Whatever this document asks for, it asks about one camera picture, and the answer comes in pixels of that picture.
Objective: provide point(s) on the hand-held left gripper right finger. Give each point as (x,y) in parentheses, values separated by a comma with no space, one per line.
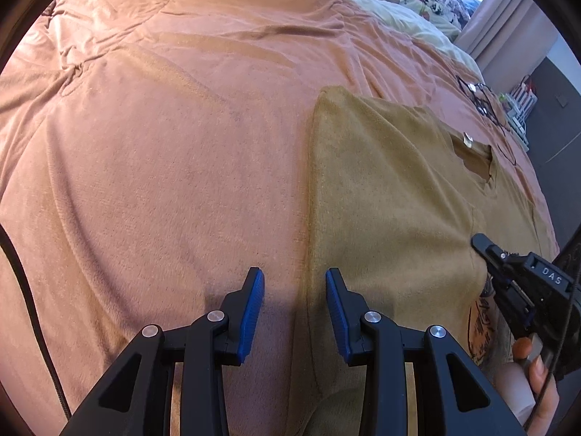
(338,318)

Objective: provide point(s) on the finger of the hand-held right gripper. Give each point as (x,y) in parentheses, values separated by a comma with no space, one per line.
(490,254)

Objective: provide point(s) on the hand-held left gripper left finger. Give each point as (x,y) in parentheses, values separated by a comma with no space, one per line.
(252,318)

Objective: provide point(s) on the brown t-shirt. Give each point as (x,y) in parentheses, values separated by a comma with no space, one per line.
(386,213)

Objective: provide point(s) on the person's right hand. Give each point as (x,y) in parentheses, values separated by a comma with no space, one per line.
(544,399)

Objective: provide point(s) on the printed light garment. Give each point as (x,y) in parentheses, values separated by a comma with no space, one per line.
(485,327)

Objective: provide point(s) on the white storage rack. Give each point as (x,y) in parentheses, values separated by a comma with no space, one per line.
(522,100)

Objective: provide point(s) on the orange blanket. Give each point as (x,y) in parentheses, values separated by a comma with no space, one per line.
(159,168)

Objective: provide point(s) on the pink curtain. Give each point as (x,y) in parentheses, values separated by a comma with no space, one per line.
(504,22)

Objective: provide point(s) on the pile of colourful bedding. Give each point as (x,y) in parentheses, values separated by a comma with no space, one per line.
(399,13)

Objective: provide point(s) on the wall socket plate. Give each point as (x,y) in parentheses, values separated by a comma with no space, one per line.
(563,100)

